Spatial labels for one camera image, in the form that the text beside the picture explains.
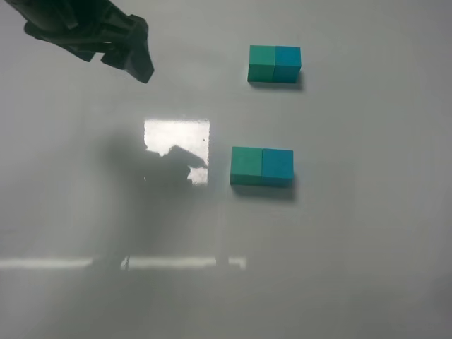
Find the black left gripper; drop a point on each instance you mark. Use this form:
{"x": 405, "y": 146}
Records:
{"x": 86, "y": 28}

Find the green template block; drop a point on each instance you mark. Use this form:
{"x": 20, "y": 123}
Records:
{"x": 261, "y": 63}

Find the blue template block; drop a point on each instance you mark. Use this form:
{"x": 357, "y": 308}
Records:
{"x": 288, "y": 64}

